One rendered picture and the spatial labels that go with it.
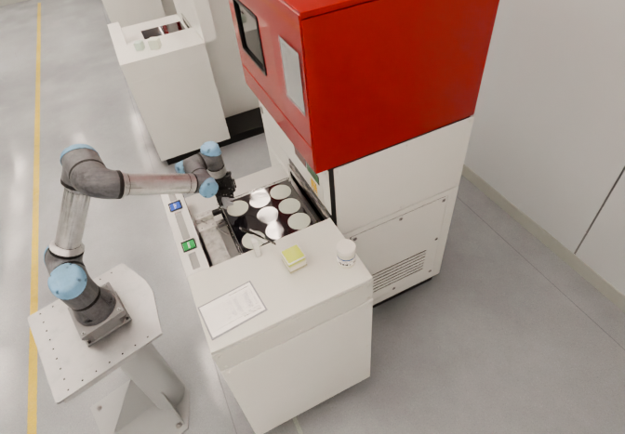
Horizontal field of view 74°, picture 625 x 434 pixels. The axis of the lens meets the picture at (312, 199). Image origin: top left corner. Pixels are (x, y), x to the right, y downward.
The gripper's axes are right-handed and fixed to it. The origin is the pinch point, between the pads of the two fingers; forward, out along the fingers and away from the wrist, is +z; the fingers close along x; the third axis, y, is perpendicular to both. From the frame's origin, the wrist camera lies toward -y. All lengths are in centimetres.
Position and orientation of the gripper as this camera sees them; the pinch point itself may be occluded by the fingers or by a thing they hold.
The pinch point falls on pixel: (224, 206)
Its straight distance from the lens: 197.2
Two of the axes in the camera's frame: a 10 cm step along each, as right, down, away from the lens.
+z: 0.8, 7.1, 7.0
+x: 0.2, -7.1, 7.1
